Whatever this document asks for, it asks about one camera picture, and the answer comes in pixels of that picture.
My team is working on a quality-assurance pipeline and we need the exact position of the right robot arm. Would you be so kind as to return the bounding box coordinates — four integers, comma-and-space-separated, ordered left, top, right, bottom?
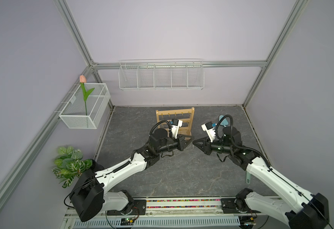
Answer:
193, 115, 330, 229

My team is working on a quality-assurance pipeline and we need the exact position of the white slotted cable duct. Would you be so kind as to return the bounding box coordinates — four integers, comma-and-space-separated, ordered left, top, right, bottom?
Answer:
73, 216, 240, 229

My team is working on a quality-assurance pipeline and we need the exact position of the pink artificial tulip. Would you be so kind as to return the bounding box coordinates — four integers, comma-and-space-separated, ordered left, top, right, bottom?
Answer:
79, 75, 94, 115

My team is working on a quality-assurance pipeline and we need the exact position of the white wire wall shelf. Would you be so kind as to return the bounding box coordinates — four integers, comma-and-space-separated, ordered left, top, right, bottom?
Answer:
118, 59, 205, 90

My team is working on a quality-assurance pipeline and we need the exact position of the green leafy artificial plant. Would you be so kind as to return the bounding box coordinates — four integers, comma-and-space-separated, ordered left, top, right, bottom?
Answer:
52, 146, 94, 189

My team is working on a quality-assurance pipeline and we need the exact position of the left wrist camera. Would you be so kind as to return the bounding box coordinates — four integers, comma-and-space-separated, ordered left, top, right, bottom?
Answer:
170, 119, 183, 139

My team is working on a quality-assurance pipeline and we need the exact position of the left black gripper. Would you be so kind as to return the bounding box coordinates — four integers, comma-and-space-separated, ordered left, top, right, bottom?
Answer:
157, 134, 194, 154

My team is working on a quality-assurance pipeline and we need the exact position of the wooden jewelry display stand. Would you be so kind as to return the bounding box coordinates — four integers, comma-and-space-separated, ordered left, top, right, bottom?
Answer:
156, 107, 195, 135

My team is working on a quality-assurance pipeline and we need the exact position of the white mesh wall basket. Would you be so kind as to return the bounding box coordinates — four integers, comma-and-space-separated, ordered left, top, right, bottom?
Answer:
58, 83, 110, 129

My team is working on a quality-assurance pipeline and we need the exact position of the teal garden trowel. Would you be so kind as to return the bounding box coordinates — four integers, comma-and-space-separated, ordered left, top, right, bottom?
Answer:
219, 115, 230, 127

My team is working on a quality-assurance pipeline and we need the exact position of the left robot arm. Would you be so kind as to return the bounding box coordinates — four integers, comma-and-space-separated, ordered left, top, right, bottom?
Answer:
69, 119, 194, 222

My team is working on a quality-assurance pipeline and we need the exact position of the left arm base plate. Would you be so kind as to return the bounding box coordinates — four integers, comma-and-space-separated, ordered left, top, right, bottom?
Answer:
107, 199, 147, 216

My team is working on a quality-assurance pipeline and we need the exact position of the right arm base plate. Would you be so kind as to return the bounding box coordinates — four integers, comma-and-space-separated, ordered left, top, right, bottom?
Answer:
220, 198, 259, 214

